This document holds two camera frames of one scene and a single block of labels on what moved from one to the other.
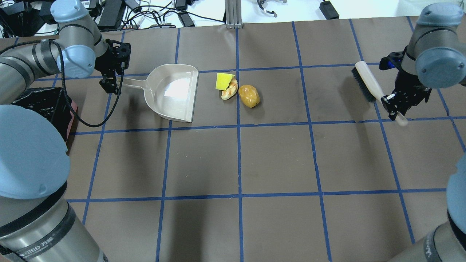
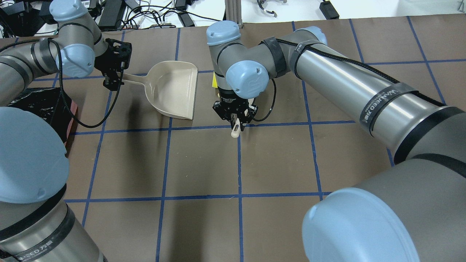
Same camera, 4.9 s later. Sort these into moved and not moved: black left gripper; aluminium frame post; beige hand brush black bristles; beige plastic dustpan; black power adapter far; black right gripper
Moved: beige hand brush black bristles; black right gripper
Not moved: aluminium frame post; black left gripper; black power adapter far; beige plastic dustpan
